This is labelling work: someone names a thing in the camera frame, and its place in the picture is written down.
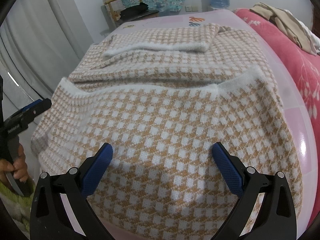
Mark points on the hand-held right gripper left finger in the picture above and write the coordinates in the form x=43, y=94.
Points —
x=97, y=172

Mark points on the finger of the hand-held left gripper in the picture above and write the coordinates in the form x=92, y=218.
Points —
x=40, y=108
x=30, y=105

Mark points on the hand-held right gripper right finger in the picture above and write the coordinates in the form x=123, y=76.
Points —
x=227, y=170

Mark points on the beige white checked sweater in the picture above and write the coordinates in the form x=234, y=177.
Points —
x=162, y=117

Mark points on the beige clothes pile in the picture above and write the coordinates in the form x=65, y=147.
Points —
x=287, y=25

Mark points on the person's left hand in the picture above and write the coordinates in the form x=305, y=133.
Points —
x=21, y=167

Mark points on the white curtain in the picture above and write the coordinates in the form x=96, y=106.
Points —
x=37, y=42

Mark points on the green fuzzy cloth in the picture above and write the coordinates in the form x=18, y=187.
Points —
x=15, y=205

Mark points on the black bag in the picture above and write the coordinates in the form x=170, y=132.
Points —
x=133, y=9

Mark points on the pink floral blanket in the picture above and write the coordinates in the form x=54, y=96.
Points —
x=287, y=45

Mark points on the white wall socket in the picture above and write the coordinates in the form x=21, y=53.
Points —
x=194, y=8
x=188, y=8

